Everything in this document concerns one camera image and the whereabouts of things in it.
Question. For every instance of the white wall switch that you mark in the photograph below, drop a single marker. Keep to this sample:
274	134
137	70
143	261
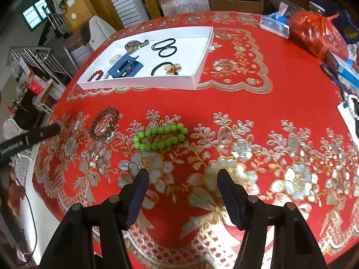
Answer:
70	1

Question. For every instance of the dark blue bag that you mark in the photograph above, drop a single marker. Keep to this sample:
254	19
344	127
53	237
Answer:
347	22

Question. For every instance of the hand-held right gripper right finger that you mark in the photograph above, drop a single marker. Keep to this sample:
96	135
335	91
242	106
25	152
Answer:
231	199

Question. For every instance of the white radiator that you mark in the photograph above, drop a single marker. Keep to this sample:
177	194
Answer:
123	0

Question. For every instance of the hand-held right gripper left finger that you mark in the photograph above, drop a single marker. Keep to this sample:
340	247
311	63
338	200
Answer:
137	199

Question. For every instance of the silver wristwatch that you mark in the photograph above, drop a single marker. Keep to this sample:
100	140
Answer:
134	46

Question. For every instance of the white chair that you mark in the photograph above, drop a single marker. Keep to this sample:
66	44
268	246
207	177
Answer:
99	30

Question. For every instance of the metal railing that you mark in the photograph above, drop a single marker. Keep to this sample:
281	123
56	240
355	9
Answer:
36	51

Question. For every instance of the orange plastic bag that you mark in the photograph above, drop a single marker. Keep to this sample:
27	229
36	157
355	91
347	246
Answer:
317	33

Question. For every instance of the black plastic bag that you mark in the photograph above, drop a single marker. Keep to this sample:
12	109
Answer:
291	5

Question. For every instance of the brown cushioned chair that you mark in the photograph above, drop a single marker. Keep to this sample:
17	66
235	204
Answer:
182	2

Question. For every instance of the blue tissue pack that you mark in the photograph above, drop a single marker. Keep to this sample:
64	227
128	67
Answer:
273	23

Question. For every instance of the blue hair claw clip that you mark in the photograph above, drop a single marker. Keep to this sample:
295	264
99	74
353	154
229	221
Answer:
123	68

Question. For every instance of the blue box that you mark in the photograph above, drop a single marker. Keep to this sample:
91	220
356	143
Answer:
346	70

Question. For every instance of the red floral tablecloth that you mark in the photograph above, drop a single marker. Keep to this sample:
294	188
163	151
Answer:
252	112

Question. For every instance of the white cardboard box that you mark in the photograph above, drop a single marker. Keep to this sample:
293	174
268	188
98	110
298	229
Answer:
179	61

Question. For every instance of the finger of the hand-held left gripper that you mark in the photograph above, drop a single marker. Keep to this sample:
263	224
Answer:
45	134

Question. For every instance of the window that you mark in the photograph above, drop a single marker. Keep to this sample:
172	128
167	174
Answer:
36	12

